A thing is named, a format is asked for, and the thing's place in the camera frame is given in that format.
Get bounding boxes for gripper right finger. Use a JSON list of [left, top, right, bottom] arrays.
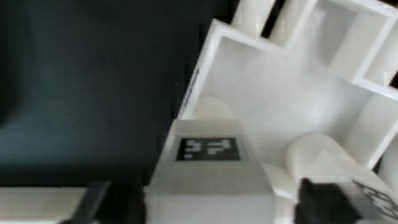
[[296, 178, 365, 224]]

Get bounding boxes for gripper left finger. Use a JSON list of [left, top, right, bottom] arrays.
[[59, 181, 146, 224]]

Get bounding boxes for white chair leg block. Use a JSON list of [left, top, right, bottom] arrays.
[[287, 133, 398, 224], [146, 96, 274, 224]]

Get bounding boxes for white chair seat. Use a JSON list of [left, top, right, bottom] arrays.
[[177, 0, 398, 201]]

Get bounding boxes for white corner fence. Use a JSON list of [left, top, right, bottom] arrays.
[[0, 187, 86, 224]]

